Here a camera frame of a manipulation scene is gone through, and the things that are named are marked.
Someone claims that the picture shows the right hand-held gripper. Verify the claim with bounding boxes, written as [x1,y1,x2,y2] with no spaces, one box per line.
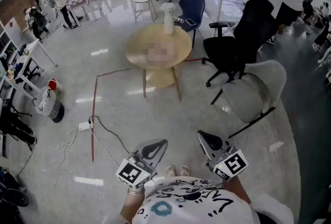
[197,130,249,182]

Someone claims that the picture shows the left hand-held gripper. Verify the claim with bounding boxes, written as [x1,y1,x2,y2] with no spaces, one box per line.
[115,139,168,190]

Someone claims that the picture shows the person's right forearm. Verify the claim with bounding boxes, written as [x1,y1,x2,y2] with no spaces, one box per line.
[222,175,252,205]

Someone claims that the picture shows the person's left forearm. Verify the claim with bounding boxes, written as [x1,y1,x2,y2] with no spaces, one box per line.
[120,186,147,223]

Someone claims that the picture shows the grey shell chair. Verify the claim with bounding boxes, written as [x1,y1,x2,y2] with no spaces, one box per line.
[222,59,288,140]

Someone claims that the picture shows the person's white printed shirt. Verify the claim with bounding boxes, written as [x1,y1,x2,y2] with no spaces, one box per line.
[102,176,294,224]

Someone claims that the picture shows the red floor tape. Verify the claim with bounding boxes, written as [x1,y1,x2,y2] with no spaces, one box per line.
[92,57,205,163]

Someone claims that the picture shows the white power strip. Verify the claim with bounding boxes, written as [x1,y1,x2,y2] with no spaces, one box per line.
[79,121,94,131]

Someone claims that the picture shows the round wooden table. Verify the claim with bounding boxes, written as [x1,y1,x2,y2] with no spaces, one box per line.
[124,23,192,101]

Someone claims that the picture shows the striped laundry basket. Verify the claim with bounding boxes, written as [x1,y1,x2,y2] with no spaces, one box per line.
[32,85,65,124]

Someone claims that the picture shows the red-lidded container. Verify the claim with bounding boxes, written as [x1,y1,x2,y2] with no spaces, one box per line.
[48,78,63,94]

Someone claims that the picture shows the black mesh office chair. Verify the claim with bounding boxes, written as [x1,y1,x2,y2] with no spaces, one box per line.
[201,0,279,104]

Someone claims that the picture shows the white ceramic vase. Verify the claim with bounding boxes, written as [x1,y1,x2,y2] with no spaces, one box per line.
[163,9,176,35]

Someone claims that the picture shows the blue plastic chair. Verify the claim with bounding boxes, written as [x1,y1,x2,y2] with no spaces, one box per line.
[178,0,206,49]

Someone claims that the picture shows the black swivel chair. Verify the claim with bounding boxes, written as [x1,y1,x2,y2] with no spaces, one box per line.
[15,57,43,84]

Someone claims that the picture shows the black equipment pile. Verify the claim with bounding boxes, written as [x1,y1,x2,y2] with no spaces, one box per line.
[0,166,31,224]

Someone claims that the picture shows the white desk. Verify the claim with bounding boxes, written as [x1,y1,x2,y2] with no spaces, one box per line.
[15,38,58,99]

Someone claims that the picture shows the white refrigerator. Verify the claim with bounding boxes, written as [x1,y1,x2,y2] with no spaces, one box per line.
[6,16,28,37]

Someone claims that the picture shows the white shelf rack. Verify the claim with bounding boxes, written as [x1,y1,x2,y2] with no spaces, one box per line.
[0,20,20,63]

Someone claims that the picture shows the black cable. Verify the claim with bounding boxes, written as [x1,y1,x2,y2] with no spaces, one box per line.
[89,115,132,154]

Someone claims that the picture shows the metal bracelet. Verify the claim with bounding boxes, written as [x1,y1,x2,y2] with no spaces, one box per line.
[126,188,145,196]

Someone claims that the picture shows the white cable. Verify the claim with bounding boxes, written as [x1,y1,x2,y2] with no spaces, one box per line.
[89,128,122,167]
[33,127,78,190]

